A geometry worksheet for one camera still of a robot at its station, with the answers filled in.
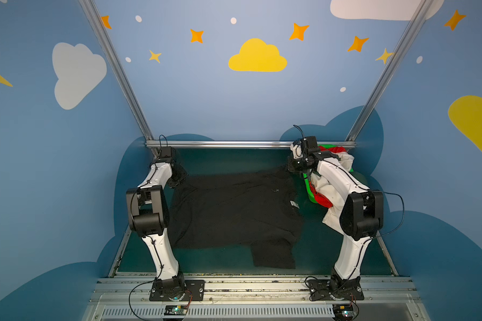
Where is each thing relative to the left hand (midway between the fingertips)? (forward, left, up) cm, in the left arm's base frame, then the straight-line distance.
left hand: (185, 177), depth 99 cm
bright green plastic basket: (-10, -61, 0) cm, 62 cm away
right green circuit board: (-54, -67, -9) cm, 86 cm away
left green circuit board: (-54, -6, -9) cm, 55 cm away
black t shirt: (-14, -36, -7) cm, 40 cm away
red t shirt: (-12, -65, +1) cm, 66 cm away
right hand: (+3, -51, +8) cm, 51 cm away
